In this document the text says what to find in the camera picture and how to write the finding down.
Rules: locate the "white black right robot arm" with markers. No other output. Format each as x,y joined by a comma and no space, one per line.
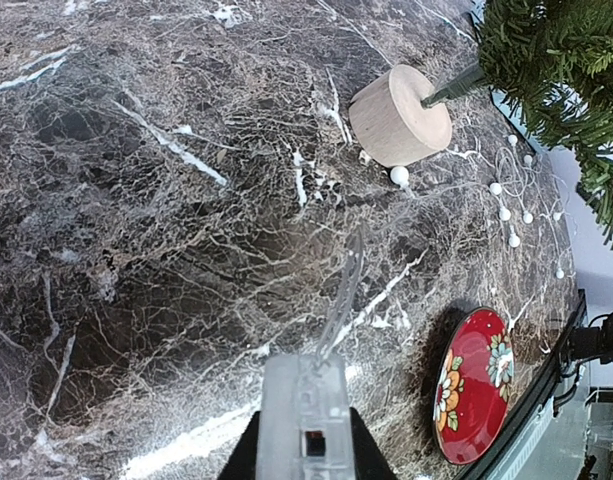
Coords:
593,343

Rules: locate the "white ball string lights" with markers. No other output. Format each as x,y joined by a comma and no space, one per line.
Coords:
305,421

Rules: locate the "red floral plate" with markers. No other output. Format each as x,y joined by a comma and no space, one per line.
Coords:
473,387

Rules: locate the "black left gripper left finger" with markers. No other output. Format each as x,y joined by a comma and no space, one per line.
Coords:
241,464

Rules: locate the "small green christmas tree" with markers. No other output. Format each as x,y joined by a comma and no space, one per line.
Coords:
552,61

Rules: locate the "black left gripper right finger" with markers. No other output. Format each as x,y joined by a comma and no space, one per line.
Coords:
370,463

